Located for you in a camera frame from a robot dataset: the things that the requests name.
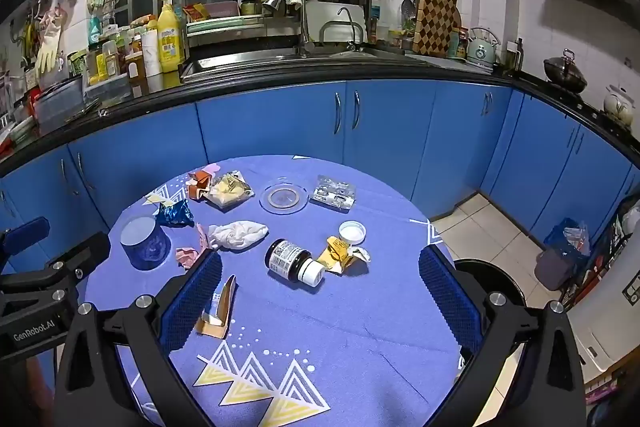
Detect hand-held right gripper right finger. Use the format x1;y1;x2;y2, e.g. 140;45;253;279
417;244;587;427

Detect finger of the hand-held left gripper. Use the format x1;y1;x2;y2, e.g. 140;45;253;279
0;232;112;315
0;216;51;261

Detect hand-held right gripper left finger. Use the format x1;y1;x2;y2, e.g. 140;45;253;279
52;249;223;427

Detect black trash can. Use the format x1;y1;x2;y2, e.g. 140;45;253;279
452;258;528;388

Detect blue foil wrapper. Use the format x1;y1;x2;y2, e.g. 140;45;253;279
155;198;195;227

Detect beige snack bag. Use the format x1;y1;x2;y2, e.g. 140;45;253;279
207;172;255;209

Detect flattened small carton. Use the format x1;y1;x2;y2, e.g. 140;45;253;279
194;274;237;339

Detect pink wrapper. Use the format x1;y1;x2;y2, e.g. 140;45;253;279
175;223;213;268

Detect blue can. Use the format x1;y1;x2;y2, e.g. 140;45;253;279
121;216;172;271

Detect crumpled white tissue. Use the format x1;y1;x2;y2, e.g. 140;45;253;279
207;219;269;253

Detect dark bottle with white cap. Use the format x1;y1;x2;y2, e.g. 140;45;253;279
264;238;326;286

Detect grey bin with blue bag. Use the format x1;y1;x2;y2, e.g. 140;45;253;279
534;217;591;292

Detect white round lid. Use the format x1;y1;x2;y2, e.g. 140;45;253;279
338;220;367;245

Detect crumpled orange carton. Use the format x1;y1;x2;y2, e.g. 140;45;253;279
187;170;216;199

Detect yellow wrapper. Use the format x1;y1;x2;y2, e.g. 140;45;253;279
316;235;372;274

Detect blue printed tablecloth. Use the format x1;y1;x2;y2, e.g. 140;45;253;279
84;154;506;427

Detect grey plastic storage box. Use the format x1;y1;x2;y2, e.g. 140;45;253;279
32;77;86;130

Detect clear glass plate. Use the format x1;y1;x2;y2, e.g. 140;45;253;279
259;182;309;215

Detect small clear plastic packet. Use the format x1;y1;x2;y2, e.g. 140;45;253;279
310;174;357;211

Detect large white appliance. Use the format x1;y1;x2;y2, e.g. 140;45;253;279
565;252;640;383

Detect black kitchen countertop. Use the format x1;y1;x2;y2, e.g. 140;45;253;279
0;52;640;178

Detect yellow rubber glove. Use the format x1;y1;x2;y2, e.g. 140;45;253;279
36;7;68;78

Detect row of condiment jars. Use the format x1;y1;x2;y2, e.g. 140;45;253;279
67;14;161;85

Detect blue base cabinets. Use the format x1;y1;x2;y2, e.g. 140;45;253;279
0;80;640;278

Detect yellow detergent bottle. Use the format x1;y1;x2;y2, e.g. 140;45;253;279
157;0;187;74

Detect steel sink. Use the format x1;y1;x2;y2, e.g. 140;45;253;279
180;47;431;83

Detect green kettle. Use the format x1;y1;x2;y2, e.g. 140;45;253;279
466;27;501;68

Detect dark wok with lid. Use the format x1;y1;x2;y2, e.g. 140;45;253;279
544;48;588;94

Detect white pot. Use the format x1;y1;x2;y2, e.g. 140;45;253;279
602;83;636;124

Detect checkered cutting board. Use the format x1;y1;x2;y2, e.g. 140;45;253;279
412;0;462;58

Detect small curved faucet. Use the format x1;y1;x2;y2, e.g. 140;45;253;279
320;7;368;50

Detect tall metal faucet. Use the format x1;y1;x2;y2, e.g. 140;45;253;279
262;0;316;55

